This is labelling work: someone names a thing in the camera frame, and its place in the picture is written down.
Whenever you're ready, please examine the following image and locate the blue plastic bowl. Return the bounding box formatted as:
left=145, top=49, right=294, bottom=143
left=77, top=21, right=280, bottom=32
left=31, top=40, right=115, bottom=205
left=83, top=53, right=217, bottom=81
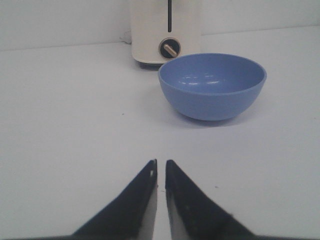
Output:
left=158, top=53, right=267, bottom=121

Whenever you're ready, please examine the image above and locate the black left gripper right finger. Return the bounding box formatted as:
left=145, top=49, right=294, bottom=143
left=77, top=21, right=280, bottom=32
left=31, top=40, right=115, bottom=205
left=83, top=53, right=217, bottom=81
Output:
left=165, top=160, right=255, bottom=238

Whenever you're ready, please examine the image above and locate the white two-slot toaster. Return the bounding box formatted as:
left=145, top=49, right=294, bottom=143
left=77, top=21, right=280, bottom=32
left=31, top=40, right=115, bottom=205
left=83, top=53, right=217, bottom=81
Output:
left=129, top=0, right=202, bottom=65

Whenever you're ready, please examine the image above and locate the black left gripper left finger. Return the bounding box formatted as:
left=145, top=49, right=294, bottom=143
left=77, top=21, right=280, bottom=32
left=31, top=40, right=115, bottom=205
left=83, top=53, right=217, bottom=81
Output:
left=72, top=159, right=158, bottom=238

